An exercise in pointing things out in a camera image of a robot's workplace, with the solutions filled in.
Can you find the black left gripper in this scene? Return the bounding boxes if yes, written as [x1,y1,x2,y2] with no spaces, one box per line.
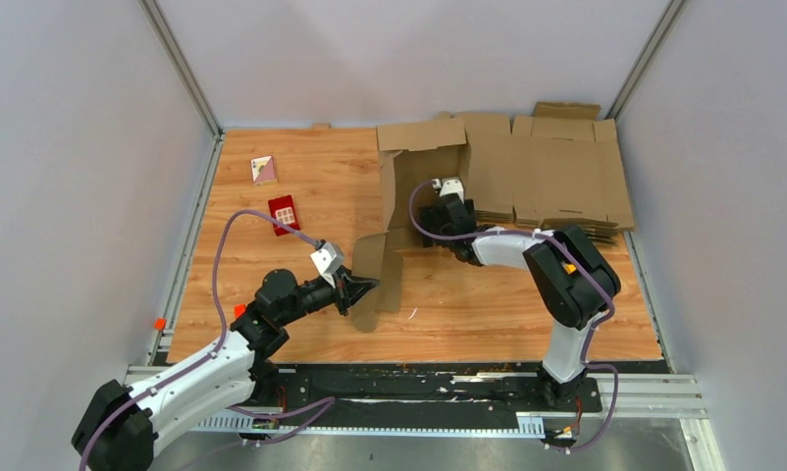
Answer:
[280,265,381,326]

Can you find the brown cardboard box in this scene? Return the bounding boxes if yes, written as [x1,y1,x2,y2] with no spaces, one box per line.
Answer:
[348,112,467,334]

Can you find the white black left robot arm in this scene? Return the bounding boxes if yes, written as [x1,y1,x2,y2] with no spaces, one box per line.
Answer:
[71,266,379,470]

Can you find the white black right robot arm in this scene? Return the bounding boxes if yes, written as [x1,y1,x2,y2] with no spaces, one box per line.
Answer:
[409,193,621,410]

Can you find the red small box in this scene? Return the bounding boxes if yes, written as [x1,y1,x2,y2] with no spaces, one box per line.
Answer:
[268,195,300,236]

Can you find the pink white card box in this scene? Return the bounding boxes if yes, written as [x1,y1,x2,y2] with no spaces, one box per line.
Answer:
[250,155,278,185]

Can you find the stack of flat cardboard boxes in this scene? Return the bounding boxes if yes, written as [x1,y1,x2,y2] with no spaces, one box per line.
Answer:
[457,102,635,244]

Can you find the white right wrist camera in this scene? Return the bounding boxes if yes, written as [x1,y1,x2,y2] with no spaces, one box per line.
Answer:
[430,177,465,204]

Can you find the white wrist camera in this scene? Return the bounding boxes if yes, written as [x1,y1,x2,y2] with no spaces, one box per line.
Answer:
[310,239,344,288]
[430,177,465,204]

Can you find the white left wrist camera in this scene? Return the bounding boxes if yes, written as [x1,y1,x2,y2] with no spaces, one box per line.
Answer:
[310,239,344,288]

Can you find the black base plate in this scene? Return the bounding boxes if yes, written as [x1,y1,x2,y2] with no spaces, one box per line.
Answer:
[235,362,609,432]

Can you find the aluminium frame rails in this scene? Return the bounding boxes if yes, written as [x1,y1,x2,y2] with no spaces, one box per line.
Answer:
[94,0,726,471]

